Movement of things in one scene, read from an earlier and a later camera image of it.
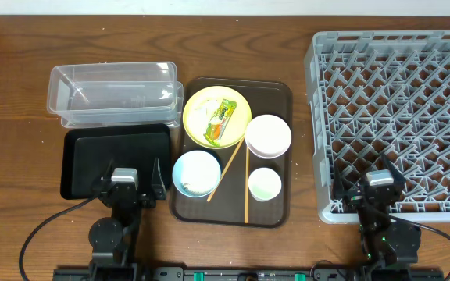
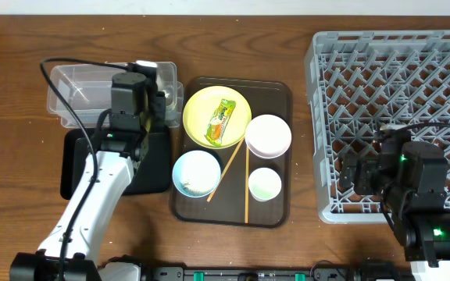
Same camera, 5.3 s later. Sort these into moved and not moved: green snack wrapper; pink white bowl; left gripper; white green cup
Moved: left gripper
Not moved: pink white bowl; white green cup; green snack wrapper
